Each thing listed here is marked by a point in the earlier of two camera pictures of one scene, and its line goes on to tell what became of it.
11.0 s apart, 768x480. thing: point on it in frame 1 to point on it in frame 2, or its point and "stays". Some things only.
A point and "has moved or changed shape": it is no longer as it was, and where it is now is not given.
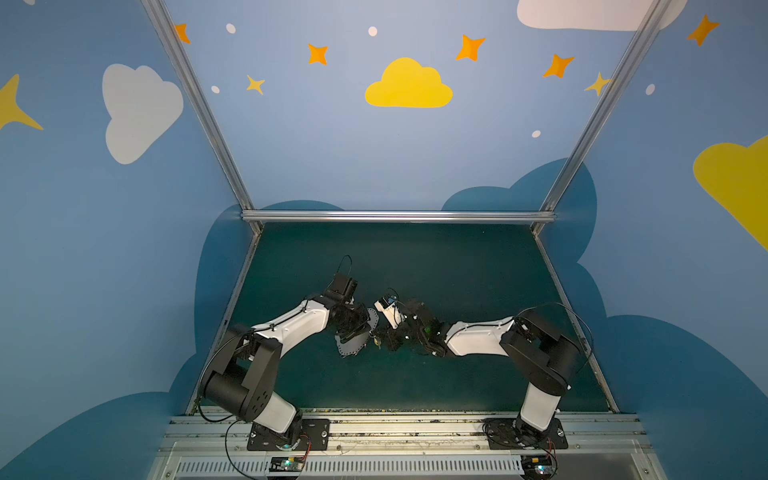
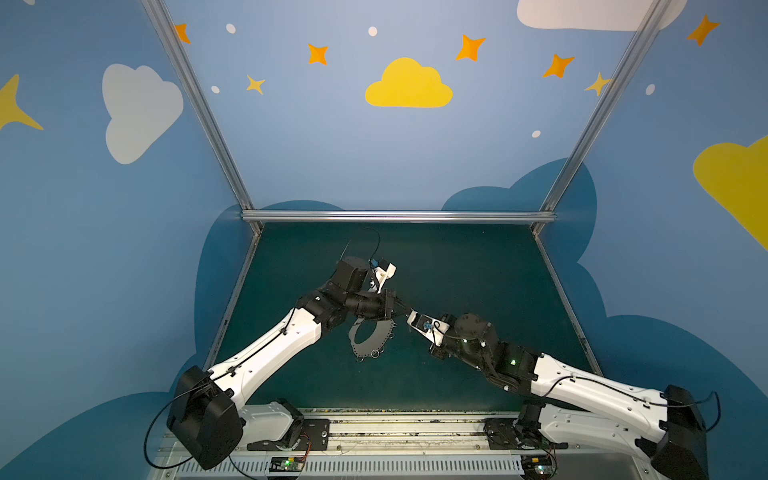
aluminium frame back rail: x=392 y=215 stays
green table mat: x=454 y=271 stays
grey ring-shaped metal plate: x=352 y=346 has moved or changed shape
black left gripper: x=354 y=324 to x=388 y=304
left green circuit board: x=287 y=464 stays
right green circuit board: x=540 y=465 stays
